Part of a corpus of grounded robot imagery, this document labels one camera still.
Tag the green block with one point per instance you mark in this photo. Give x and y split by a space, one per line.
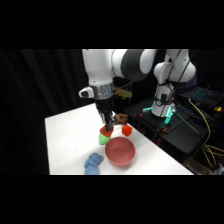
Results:
103 140

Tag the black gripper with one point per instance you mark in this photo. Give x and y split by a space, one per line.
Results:
104 106

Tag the black laptop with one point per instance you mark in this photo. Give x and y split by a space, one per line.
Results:
203 95

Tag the brown plush toy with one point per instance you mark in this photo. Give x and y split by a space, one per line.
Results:
122 117

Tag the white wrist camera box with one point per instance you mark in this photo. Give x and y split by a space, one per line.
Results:
86 92

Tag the orange stand clamp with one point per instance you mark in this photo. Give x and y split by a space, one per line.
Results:
162 129
140 115

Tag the tan camera mount bracket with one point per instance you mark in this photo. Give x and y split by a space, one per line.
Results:
122 93

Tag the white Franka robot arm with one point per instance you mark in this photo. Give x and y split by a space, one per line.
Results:
100 66

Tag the small yellow object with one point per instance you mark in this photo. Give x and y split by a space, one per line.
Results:
217 108

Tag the red cube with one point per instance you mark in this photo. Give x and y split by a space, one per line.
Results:
126 130

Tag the black robot stand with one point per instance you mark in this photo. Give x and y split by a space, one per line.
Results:
180 133

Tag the pink bowl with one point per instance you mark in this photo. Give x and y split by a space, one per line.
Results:
120 151

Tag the blue plush toy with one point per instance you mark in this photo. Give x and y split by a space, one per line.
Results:
93 163

